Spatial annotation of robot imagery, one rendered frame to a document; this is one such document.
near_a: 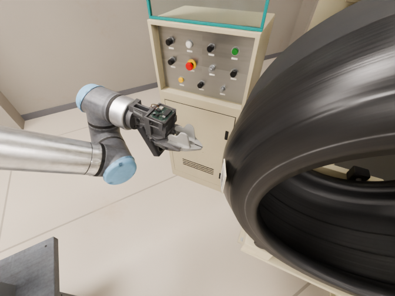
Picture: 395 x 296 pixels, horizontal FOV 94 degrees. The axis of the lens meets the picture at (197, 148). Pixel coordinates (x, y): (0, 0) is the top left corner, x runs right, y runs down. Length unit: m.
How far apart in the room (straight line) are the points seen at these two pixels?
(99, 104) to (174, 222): 1.23
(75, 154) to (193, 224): 1.24
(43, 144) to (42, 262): 0.71
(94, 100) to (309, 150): 0.51
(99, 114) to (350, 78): 0.53
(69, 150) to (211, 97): 0.84
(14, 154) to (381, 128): 0.54
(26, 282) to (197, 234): 0.98
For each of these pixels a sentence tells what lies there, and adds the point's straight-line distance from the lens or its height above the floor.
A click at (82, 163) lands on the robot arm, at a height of 1.15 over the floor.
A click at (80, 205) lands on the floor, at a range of 1.95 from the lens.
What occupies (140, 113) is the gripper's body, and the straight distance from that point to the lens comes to 0.50.
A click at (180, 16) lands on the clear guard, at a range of 1.05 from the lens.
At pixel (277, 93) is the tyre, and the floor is 1.37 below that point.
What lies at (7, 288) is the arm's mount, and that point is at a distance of 1.10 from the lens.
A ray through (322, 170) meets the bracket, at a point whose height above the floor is 0.93.
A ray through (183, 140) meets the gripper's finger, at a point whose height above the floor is 1.16.
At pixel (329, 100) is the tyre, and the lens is 0.24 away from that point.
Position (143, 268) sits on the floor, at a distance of 1.56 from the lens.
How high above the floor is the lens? 1.49
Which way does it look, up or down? 46 degrees down
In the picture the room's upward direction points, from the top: straight up
